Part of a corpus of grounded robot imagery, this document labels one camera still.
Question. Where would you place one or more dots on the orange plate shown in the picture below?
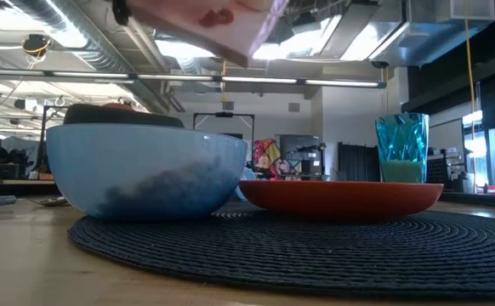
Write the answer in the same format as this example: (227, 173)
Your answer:
(341, 200)

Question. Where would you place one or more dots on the long ceiling light bar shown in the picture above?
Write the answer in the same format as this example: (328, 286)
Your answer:
(188, 77)

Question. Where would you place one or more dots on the colourful patterned cloth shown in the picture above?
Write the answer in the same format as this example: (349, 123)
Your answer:
(269, 157)

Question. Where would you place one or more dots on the black equipment cabinet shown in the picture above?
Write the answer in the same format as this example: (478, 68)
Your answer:
(303, 153)

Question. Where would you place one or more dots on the teal faceted cup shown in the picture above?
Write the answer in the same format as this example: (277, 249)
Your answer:
(400, 136)

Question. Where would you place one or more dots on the black gantry frame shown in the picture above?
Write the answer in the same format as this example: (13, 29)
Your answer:
(224, 115)

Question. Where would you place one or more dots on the pink strawberry yogurt cereal box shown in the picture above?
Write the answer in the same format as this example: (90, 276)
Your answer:
(196, 30)

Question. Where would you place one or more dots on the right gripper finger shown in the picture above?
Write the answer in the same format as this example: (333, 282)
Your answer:
(121, 10)

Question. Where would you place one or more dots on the black curtain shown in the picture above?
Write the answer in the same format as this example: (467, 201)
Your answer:
(358, 161)

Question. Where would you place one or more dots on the toast slice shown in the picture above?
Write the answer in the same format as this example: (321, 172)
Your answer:
(117, 106)

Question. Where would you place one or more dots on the blue translucent bowl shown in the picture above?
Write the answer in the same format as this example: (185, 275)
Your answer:
(124, 161)

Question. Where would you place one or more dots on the light blue cup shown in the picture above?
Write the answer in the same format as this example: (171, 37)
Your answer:
(247, 183)

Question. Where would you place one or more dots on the dark round woven placemat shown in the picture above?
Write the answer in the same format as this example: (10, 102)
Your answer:
(315, 255)

